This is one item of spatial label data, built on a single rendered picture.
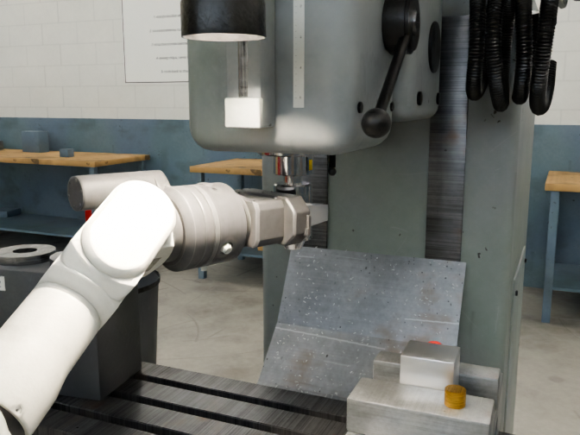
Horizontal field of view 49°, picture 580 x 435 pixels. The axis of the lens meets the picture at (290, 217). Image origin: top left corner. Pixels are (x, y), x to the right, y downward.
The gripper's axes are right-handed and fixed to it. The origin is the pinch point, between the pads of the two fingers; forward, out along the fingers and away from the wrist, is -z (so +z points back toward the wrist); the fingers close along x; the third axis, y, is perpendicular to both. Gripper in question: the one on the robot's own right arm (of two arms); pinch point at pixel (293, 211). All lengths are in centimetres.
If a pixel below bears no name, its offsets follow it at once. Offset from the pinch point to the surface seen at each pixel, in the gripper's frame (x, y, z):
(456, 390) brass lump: -22.0, 16.5, -2.9
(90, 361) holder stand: 26.5, 23.6, 14.2
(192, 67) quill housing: 4.4, -16.7, 11.5
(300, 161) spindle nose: -2.2, -6.3, 1.0
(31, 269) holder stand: 35.2, 11.1, 18.4
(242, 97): -5.1, -13.5, 12.1
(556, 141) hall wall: 140, 9, -396
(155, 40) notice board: 452, -69, -265
